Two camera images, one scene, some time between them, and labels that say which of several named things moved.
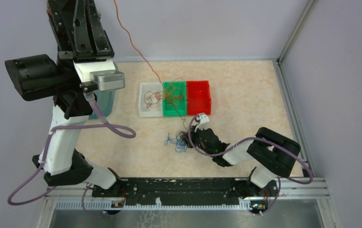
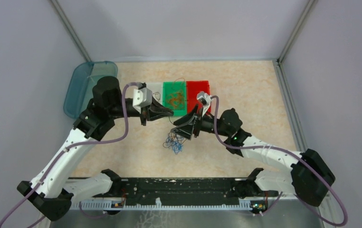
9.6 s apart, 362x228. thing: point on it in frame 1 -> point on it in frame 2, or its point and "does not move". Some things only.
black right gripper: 194,134 -> 186,131
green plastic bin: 175,98 does not move
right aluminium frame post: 296,30 does not move
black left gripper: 75,41 -> 148,112
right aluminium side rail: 305,155 does not move
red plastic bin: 198,97 does not move
